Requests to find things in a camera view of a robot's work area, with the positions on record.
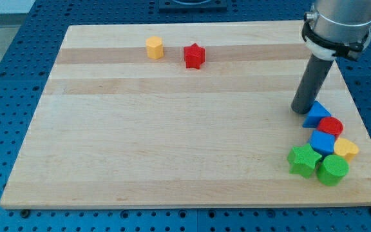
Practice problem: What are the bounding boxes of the black cable clamp ring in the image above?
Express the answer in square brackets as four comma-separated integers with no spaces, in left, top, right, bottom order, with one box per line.
[301,20,371,62]

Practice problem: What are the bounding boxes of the wooden board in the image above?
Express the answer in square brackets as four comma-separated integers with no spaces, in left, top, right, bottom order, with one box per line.
[0,21,371,209]

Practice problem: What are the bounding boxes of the yellow heart block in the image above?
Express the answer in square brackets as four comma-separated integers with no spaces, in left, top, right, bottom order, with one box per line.
[334,138,359,162]

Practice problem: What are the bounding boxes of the green star block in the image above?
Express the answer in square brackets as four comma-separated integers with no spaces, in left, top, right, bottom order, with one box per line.
[287,143,323,179]

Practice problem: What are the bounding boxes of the red cylinder block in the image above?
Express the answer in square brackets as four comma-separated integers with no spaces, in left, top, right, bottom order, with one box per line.
[316,117,344,139]

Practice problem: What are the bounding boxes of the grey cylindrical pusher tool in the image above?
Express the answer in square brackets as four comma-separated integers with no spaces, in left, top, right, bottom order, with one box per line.
[291,54,334,114]

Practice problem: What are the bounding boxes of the blue cube block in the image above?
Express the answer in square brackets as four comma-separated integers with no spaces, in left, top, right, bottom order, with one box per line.
[308,130,335,157]

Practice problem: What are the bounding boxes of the blue triangle block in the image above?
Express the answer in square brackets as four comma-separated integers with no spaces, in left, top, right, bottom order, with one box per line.
[302,101,332,128]

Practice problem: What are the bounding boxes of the yellow hexagon block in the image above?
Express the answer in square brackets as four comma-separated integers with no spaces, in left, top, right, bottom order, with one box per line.
[146,36,164,59]

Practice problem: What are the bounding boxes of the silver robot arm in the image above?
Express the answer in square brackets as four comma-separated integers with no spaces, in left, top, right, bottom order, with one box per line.
[291,0,371,114]

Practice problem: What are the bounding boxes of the green cylinder block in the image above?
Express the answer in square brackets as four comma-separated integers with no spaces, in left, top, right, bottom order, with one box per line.
[316,155,350,186]

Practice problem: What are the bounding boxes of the red star block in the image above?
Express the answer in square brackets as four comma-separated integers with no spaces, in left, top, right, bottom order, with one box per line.
[183,43,205,70]

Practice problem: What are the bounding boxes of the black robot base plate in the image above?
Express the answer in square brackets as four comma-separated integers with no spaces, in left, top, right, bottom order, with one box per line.
[157,0,227,12]

